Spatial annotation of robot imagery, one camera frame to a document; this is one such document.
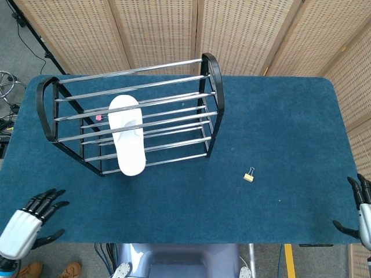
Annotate yellow floor tape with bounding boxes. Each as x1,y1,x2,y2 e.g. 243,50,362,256
283,243,297,278

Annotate brown leather shoe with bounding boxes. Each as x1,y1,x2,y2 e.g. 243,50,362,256
57,261,82,278
17,261,43,278

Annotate silver metal pole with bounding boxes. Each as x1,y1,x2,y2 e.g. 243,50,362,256
248,243,257,278

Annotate wicker folding screen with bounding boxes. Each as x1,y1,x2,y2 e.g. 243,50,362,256
13,0,371,278

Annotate black floor cables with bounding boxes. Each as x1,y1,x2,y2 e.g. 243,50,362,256
0,104,21,142

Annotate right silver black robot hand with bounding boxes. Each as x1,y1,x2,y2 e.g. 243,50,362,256
332,173,371,251

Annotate white slipper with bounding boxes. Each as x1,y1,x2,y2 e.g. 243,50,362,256
108,94,147,177

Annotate blue carpet table cover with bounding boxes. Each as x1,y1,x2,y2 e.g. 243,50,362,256
0,74,363,244

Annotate yellow binder clip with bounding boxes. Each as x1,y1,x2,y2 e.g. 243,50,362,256
243,167,256,184

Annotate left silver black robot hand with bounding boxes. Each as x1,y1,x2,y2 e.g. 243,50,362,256
0,188,70,261

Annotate lavender robot torso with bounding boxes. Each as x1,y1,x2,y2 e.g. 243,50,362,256
117,243,241,278

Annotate blue cable bundle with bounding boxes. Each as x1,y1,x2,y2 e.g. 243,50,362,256
94,243,118,276

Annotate black chrome shoe rack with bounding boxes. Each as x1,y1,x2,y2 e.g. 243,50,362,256
36,52,225,177

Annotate chrome stool base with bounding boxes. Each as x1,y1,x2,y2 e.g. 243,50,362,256
0,70,27,105

